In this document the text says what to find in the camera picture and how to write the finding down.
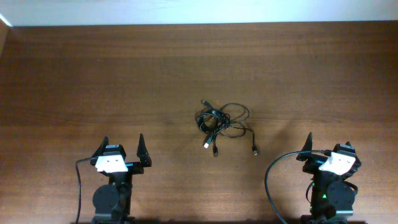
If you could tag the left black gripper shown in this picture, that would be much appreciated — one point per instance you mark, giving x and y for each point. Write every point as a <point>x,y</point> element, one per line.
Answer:
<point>134,165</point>

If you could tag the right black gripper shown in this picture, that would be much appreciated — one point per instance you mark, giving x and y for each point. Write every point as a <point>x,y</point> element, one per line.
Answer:
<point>313,162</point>

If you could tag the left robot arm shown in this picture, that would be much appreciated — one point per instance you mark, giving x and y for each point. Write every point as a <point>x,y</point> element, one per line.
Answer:
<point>112,201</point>

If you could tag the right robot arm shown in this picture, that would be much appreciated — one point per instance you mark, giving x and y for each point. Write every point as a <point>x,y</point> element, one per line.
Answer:
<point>332,195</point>

